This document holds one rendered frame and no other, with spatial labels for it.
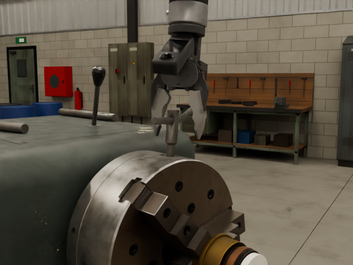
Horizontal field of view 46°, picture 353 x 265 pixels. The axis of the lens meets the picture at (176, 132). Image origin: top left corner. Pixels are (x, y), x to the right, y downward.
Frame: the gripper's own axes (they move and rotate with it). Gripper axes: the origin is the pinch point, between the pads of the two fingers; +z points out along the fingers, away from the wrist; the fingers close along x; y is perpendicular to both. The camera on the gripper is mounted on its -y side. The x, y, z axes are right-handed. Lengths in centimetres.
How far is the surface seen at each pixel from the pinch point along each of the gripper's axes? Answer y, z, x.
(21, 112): 488, 26, 403
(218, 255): -13.7, 17.2, -12.1
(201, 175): -2.1, 7.3, -6.0
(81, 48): 771, -117, 465
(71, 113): 38, 0, 46
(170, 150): -4.2, 3.1, -0.4
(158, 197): -14.6, 9.4, -2.1
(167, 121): -8.2, -2.4, -0.7
